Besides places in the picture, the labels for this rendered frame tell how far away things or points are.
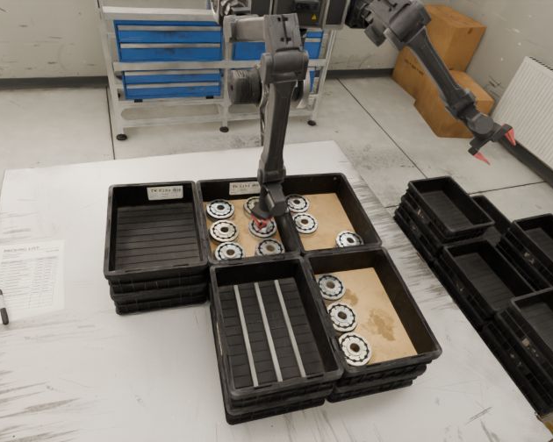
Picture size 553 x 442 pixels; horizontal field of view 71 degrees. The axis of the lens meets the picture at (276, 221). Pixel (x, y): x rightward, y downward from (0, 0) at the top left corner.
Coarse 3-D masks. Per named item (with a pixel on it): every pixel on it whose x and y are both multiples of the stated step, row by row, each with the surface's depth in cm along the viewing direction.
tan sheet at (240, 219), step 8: (232, 200) 155; (240, 200) 155; (240, 208) 152; (240, 216) 149; (208, 224) 144; (240, 224) 146; (208, 232) 141; (240, 232) 143; (240, 240) 140; (248, 240) 141; (280, 240) 143; (216, 248) 136; (248, 248) 138; (248, 256) 136
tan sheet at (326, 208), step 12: (312, 204) 159; (324, 204) 160; (336, 204) 161; (312, 216) 154; (324, 216) 155; (336, 216) 156; (324, 228) 151; (336, 228) 151; (348, 228) 152; (312, 240) 145; (324, 240) 146
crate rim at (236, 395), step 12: (216, 264) 119; (228, 264) 120; (240, 264) 120; (252, 264) 121; (300, 264) 124; (312, 288) 118; (216, 300) 110; (216, 312) 108; (324, 324) 110; (228, 360) 99; (336, 360) 102; (228, 372) 97; (336, 372) 100; (228, 384) 95; (276, 384) 96; (288, 384) 96; (300, 384) 98; (240, 396) 94
